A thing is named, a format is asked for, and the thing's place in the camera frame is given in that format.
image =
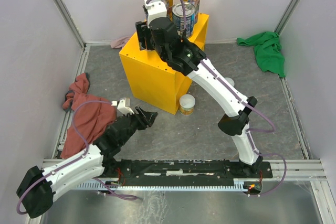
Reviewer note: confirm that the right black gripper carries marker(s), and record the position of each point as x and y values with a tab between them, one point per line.
144	32

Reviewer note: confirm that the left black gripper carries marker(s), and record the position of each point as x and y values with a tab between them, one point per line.
145	118

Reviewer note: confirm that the blue can metal pull-tab lid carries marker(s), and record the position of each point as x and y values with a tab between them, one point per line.
145	11

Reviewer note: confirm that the blue can with pull-tab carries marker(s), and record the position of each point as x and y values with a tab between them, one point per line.
178	18

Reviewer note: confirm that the short green can clear lid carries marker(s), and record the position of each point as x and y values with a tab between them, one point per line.
230	81

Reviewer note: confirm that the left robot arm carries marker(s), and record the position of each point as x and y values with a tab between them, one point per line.
40	188

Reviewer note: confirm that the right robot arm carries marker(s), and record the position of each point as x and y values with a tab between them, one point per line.
190	60

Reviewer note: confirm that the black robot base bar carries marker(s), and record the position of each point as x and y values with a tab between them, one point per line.
184	173

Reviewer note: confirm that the pink cloth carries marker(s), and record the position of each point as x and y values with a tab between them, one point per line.
119	42

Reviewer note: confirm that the yellow open shelf cabinet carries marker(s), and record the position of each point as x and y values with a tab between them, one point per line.
151	80

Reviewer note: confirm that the short can white lid front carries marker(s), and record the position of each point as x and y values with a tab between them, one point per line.
186	104

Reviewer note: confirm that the red cloth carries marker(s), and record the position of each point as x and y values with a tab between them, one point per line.
93	115

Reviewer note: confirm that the green cloth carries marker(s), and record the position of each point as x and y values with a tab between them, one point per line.
267	51

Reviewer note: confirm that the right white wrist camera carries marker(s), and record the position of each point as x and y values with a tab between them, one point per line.
156	11

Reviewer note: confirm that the white slotted cable duct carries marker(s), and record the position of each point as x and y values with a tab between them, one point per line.
95	185

